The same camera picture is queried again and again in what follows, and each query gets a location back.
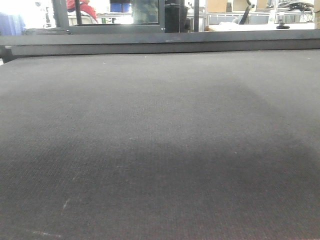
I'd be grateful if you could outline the person in red clothes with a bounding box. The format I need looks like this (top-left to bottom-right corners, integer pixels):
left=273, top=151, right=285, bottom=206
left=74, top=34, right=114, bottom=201
left=66, top=0, right=98, bottom=24

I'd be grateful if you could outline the blue bin in background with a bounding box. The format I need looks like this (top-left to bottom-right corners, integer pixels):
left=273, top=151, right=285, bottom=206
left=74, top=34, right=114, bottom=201
left=110, top=2, right=131, bottom=13

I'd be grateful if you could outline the white desk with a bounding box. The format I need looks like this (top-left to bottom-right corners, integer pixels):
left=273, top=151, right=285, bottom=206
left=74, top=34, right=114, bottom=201
left=205, top=22, right=315, bottom=32

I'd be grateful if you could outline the black conveyor far side rail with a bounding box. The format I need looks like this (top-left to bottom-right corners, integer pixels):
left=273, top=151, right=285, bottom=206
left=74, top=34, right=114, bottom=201
left=0, top=29, right=320, bottom=59

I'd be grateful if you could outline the black conveyor belt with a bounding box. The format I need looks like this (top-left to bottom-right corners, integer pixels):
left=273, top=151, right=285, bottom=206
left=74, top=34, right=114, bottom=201
left=0, top=50, right=320, bottom=240

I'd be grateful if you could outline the black metal frame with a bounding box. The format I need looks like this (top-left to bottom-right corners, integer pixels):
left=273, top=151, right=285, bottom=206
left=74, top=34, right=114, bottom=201
left=53, top=0, right=191, bottom=35

